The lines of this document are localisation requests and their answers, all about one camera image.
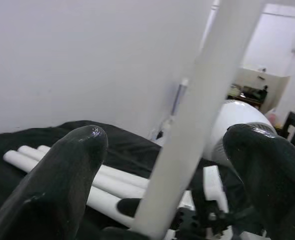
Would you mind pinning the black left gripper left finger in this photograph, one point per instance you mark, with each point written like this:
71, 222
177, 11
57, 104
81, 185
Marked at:
50, 190

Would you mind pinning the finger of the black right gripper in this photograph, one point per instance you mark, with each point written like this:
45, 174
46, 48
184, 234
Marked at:
127, 207

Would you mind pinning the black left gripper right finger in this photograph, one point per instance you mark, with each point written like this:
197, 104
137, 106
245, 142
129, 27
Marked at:
275, 180

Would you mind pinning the white tapered table leg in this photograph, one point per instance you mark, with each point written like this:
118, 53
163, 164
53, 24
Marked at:
107, 202
127, 176
122, 187
187, 112

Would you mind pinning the black table cloth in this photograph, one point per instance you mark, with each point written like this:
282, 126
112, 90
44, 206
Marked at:
135, 150

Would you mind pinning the dark cluttered desk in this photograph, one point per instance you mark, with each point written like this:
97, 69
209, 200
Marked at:
250, 96

